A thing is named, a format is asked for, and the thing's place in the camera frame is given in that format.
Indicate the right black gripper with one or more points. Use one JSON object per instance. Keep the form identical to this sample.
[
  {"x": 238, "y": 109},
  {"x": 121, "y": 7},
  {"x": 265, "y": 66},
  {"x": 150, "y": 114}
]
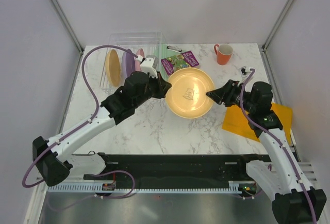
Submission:
[{"x": 225, "y": 93}]

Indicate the orange mug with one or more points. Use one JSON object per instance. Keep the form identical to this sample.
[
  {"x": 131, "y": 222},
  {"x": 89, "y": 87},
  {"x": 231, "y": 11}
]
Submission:
[{"x": 223, "y": 53}]

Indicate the yellow plate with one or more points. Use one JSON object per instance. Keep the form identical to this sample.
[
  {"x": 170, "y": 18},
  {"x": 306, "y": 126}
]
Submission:
[
  {"x": 187, "y": 96},
  {"x": 112, "y": 67}
]

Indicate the white slotted cable duct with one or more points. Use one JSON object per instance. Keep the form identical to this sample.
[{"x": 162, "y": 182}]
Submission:
[{"x": 234, "y": 187}]

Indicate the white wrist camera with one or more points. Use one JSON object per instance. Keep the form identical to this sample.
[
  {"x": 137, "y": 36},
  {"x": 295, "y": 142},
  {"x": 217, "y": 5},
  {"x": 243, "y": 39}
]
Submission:
[
  {"x": 245, "y": 71},
  {"x": 149, "y": 66}
]

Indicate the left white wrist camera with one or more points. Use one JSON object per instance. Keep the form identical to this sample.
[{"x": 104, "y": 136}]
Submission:
[{"x": 149, "y": 66}]

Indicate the pink plate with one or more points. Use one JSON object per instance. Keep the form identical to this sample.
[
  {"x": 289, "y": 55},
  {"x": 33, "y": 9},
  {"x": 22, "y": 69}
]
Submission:
[{"x": 138, "y": 60}]

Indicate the clear acrylic dish rack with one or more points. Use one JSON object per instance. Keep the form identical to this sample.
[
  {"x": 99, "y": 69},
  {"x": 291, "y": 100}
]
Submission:
[{"x": 147, "y": 40}]

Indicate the purple plate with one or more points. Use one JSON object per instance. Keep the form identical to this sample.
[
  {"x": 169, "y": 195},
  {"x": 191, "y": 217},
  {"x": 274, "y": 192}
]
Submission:
[{"x": 127, "y": 64}]

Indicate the purple paperback book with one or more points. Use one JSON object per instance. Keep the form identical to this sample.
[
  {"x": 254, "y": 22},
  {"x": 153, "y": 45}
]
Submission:
[{"x": 179, "y": 61}]

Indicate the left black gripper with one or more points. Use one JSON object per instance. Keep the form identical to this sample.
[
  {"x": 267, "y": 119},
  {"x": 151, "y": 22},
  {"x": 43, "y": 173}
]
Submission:
[{"x": 163, "y": 85}]

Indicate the green clipboard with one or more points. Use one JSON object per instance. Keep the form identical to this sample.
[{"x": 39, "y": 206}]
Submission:
[{"x": 164, "y": 50}]

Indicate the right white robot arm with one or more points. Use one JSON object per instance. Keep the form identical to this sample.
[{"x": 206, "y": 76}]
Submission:
[{"x": 293, "y": 197}]

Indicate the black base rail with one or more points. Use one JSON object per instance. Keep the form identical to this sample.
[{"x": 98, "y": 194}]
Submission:
[{"x": 177, "y": 171}]

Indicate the left aluminium frame post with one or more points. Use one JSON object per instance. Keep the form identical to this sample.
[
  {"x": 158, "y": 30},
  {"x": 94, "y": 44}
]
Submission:
[{"x": 66, "y": 23}]

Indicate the right aluminium frame post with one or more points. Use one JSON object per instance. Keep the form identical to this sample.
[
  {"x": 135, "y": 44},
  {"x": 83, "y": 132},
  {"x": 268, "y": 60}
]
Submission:
[{"x": 285, "y": 10}]

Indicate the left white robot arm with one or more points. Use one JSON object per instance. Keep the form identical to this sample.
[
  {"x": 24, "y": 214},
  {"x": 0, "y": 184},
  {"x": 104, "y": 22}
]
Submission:
[{"x": 50, "y": 156}]

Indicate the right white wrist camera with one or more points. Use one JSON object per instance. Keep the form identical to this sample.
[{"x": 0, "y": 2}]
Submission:
[{"x": 245, "y": 71}]

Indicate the aluminium frame post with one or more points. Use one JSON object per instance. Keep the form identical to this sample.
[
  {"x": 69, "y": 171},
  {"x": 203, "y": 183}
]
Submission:
[
  {"x": 66, "y": 23},
  {"x": 285, "y": 10}
]

